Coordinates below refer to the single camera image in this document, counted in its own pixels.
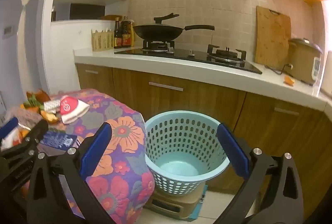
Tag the brown orange plush toy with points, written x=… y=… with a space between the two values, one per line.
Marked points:
x=40 y=95

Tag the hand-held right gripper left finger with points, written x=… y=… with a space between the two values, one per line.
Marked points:
x=96 y=149

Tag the narrow wooden cabinet door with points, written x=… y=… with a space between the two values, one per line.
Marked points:
x=98 y=84

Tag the beige rice cooker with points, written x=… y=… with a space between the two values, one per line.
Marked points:
x=300 y=63

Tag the dark blue packet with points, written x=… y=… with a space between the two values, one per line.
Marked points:
x=55 y=139

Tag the black gas stove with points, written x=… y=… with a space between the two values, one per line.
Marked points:
x=192 y=54

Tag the dark sauce bottle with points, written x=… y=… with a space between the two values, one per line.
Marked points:
x=118 y=35

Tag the orange snack packet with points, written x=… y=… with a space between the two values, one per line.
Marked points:
x=31 y=109

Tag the wooden cutting board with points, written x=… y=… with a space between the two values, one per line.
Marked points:
x=272 y=40

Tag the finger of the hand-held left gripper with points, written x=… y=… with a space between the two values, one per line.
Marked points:
x=36 y=130
x=9 y=127

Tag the black wok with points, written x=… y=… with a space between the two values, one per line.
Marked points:
x=158 y=32

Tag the grey wall panel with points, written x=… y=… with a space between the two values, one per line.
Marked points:
x=7 y=31

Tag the light blue plastic basket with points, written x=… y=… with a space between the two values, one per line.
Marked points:
x=181 y=136

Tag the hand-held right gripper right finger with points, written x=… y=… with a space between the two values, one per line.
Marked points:
x=232 y=151

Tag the floral tablecloth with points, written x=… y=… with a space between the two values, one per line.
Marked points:
x=122 y=161

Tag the red and white cloth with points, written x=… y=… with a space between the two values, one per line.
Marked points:
x=70 y=107

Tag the wide wooden cabinet door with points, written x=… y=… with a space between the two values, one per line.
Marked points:
x=272 y=136
x=202 y=99

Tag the brown bottle with red label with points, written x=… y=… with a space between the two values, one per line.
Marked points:
x=126 y=35

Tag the yellow bottle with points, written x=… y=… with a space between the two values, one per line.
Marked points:
x=133 y=33

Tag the white orange snack bag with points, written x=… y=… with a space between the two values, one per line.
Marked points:
x=11 y=139

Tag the wicker basket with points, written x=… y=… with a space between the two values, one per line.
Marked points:
x=102 y=41

